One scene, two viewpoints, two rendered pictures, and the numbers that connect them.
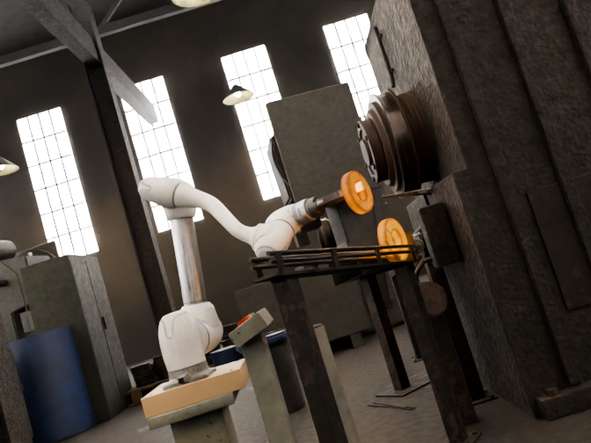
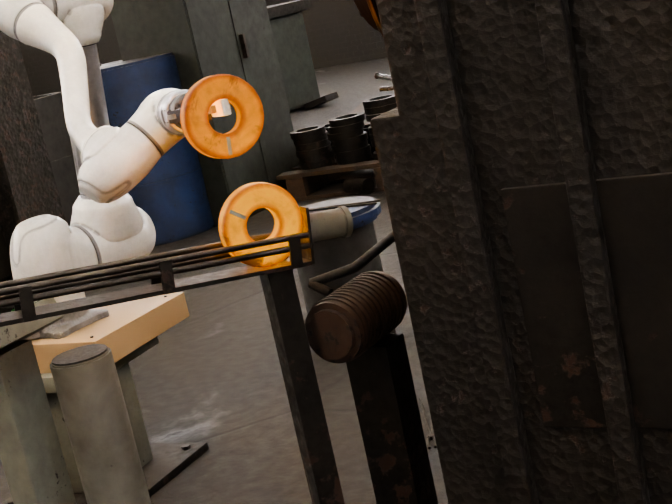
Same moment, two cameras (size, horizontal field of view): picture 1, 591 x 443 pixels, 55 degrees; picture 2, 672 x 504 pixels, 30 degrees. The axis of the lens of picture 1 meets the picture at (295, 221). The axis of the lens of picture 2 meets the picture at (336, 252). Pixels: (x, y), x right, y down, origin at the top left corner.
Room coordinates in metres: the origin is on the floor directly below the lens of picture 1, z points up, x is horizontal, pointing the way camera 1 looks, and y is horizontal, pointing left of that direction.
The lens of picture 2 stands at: (0.12, -1.63, 1.14)
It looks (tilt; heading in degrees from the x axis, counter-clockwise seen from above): 13 degrees down; 33
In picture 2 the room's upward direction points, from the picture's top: 12 degrees counter-clockwise
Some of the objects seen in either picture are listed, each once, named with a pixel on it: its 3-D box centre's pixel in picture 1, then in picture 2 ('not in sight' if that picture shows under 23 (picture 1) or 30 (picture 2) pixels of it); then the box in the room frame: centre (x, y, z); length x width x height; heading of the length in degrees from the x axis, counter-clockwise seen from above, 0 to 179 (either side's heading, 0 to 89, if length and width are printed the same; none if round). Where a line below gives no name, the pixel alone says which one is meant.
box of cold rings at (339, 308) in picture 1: (302, 311); not in sight; (5.19, 0.18, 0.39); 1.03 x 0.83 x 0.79; 94
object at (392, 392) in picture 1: (378, 320); not in sight; (2.93, -0.26, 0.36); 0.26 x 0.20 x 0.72; 35
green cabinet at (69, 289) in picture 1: (82, 337); (206, 68); (5.34, 2.24, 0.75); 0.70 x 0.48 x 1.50; 0
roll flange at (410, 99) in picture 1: (410, 139); not in sight; (2.44, -0.59, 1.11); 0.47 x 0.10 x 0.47; 0
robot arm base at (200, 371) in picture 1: (187, 374); (52, 318); (2.25, 0.58, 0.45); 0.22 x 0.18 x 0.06; 179
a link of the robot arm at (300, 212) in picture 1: (306, 211); (182, 112); (2.14, -0.05, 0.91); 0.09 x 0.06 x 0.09; 145
